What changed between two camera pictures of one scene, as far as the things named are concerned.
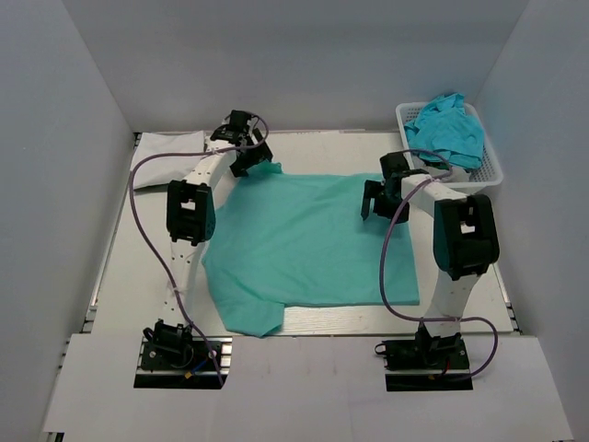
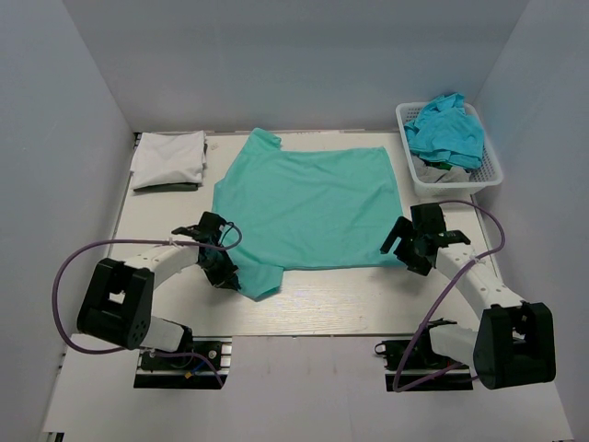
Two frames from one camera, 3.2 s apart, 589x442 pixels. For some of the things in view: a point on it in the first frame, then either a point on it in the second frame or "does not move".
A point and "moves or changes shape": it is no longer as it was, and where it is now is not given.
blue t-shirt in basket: x=444 y=131 does not move
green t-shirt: x=277 y=238 moves or changes shape
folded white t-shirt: x=166 y=168 does not move
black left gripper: x=259 y=153 → x=227 y=278
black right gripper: x=372 y=188 → x=405 y=228
